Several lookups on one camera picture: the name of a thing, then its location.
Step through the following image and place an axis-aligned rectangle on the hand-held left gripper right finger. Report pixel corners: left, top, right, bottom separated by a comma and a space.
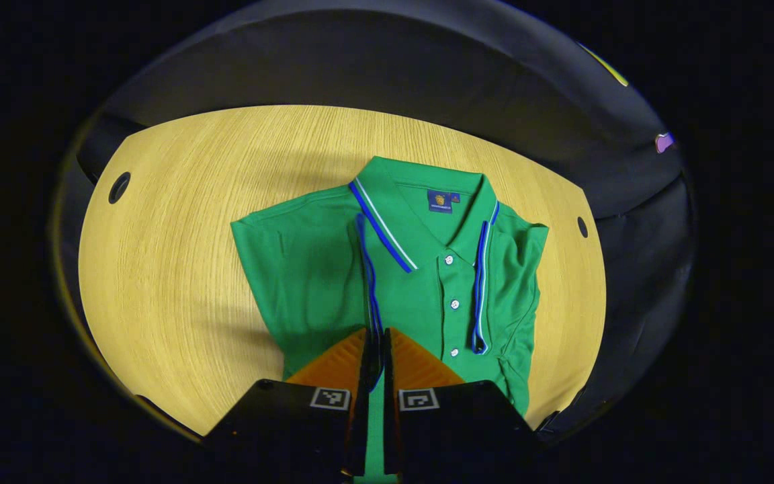
384, 327, 542, 481

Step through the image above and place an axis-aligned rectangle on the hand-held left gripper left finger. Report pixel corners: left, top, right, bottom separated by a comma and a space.
203, 327, 381, 481

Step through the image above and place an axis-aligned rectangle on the green T-shirt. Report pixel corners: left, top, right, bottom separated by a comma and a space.
230, 156, 549, 484

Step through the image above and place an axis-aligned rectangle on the black backdrop cloth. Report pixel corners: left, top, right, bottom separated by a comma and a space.
51, 0, 697, 444

